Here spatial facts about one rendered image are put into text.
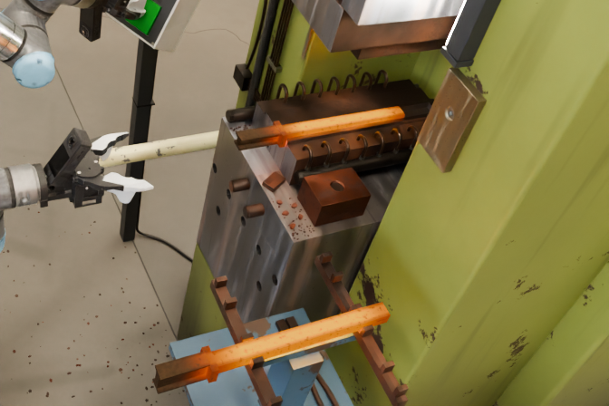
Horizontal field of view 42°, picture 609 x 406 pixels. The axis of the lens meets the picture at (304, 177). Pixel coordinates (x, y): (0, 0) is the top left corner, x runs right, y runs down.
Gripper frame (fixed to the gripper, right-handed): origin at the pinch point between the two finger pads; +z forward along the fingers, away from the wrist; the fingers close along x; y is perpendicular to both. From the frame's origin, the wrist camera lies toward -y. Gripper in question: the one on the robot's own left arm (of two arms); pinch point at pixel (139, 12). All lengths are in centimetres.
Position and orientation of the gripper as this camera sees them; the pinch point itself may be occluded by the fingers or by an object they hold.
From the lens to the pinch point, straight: 190.1
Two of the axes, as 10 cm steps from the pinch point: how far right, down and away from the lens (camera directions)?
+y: 5.0, -8.2, -2.7
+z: 4.1, -0.5, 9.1
